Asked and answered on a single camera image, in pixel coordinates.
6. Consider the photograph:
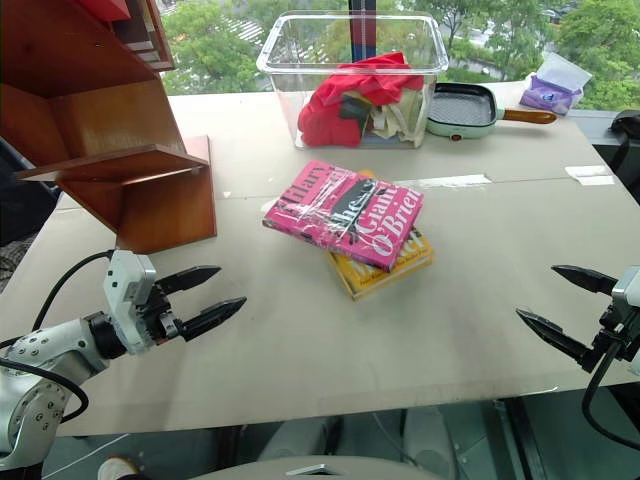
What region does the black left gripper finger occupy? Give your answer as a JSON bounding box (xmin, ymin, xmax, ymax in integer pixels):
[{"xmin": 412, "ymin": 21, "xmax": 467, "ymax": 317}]
[
  {"xmin": 154, "ymin": 265, "xmax": 223, "ymax": 297},
  {"xmin": 179, "ymin": 296, "xmax": 249, "ymax": 344}
]

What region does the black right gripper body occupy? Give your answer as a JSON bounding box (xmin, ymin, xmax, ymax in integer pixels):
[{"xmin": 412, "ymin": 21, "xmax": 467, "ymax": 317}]
[{"xmin": 592, "ymin": 298, "xmax": 637, "ymax": 362}]

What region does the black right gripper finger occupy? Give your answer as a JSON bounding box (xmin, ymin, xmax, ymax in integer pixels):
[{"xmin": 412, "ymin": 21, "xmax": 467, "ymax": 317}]
[
  {"xmin": 515, "ymin": 308, "xmax": 602, "ymax": 374},
  {"xmin": 550, "ymin": 264, "xmax": 621, "ymax": 297}
]

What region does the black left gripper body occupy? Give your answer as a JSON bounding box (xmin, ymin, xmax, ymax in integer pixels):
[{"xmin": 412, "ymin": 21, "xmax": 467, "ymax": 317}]
[{"xmin": 133, "ymin": 282, "xmax": 184, "ymax": 347}]

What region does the pink paperback book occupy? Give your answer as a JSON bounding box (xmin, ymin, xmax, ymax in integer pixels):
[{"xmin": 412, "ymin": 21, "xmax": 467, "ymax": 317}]
[{"xmin": 262, "ymin": 159, "xmax": 426, "ymax": 272}]

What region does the wooden shelf unit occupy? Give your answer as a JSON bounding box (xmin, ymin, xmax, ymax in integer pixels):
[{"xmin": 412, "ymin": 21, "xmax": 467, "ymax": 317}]
[{"xmin": 0, "ymin": 0, "xmax": 218, "ymax": 255}]

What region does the yellow paperback book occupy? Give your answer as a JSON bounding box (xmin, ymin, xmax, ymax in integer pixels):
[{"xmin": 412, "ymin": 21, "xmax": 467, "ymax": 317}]
[{"xmin": 326, "ymin": 168, "xmax": 435, "ymax": 303}]

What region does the white tape patch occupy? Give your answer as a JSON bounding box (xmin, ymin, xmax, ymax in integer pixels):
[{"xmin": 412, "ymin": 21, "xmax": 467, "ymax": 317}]
[{"xmin": 564, "ymin": 164, "xmax": 616, "ymax": 188}]

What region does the black chair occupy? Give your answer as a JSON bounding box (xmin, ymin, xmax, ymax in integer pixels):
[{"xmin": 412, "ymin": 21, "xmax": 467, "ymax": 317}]
[{"xmin": 607, "ymin": 109, "xmax": 640, "ymax": 194}]

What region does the grey rounded shape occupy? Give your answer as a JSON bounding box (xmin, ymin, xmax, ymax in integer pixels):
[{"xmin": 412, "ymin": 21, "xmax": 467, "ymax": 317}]
[
  {"xmin": 258, "ymin": 414, "xmax": 347, "ymax": 462},
  {"xmin": 401, "ymin": 406, "xmax": 457, "ymax": 477}
]

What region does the clear tape strip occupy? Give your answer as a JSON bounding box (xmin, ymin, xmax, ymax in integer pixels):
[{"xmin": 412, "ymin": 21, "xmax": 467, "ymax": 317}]
[{"xmin": 398, "ymin": 173, "xmax": 494, "ymax": 190}]

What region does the dark chair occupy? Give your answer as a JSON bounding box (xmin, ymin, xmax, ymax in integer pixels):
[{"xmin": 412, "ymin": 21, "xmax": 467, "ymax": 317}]
[{"xmin": 0, "ymin": 133, "xmax": 62, "ymax": 248}]

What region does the purple wet wipes pack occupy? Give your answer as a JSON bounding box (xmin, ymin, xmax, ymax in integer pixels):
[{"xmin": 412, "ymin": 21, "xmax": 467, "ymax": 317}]
[{"xmin": 518, "ymin": 51, "xmax": 594, "ymax": 117}]

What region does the mint green grill pan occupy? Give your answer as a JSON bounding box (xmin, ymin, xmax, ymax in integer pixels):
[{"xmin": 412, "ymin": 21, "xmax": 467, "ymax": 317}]
[{"xmin": 425, "ymin": 82, "xmax": 558, "ymax": 140}]

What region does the red cloth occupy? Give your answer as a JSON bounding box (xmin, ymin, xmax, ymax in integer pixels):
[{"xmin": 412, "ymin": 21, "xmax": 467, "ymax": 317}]
[{"xmin": 297, "ymin": 51, "xmax": 424, "ymax": 148}]

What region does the clear plastic storage bin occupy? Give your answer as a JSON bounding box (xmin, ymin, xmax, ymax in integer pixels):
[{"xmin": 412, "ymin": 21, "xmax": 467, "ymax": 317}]
[{"xmin": 255, "ymin": 10, "xmax": 450, "ymax": 152}]

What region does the dark green cloth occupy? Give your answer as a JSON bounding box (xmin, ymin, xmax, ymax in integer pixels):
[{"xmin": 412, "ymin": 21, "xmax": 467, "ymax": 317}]
[{"xmin": 339, "ymin": 93, "xmax": 375, "ymax": 122}]

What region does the cream white cloth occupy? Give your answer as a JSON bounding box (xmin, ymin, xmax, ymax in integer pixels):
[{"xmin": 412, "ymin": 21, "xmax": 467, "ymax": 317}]
[{"xmin": 368, "ymin": 85, "xmax": 427, "ymax": 149}]

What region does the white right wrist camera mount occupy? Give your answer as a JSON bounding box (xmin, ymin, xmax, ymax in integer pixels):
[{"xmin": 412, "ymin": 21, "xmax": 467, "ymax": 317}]
[{"xmin": 610, "ymin": 265, "xmax": 640, "ymax": 378}]

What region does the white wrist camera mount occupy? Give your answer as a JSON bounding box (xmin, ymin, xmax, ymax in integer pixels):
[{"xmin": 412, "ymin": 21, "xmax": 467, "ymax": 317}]
[
  {"xmin": 101, "ymin": 248, "xmax": 159, "ymax": 357},
  {"xmin": 610, "ymin": 265, "xmax": 640, "ymax": 378}
]

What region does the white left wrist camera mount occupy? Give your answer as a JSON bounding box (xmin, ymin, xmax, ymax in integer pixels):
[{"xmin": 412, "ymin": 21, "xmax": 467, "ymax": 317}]
[{"xmin": 101, "ymin": 248, "xmax": 159, "ymax": 357}]

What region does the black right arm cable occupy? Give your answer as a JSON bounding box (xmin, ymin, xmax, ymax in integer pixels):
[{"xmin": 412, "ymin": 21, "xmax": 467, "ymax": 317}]
[{"xmin": 581, "ymin": 327, "xmax": 640, "ymax": 452}]

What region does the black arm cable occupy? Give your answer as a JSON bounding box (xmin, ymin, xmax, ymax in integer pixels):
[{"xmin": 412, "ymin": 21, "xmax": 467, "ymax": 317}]
[
  {"xmin": 0, "ymin": 358, "xmax": 91, "ymax": 425},
  {"xmin": 581, "ymin": 327, "xmax": 640, "ymax": 452},
  {"xmin": 0, "ymin": 249, "xmax": 115, "ymax": 350}
]

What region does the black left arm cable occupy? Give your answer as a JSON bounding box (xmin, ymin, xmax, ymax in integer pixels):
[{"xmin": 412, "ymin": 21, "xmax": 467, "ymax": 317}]
[
  {"xmin": 0, "ymin": 358, "xmax": 91, "ymax": 425},
  {"xmin": 0, "ymin": 249, "xmax": 115, "ymax": 350}
]

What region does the dark window frame post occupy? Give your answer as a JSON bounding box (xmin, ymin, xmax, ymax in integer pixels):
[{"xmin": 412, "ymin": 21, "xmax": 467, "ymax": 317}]
[{"xmin": 347, "ymin": 0, "xmax": 382, "ymax": 64}]

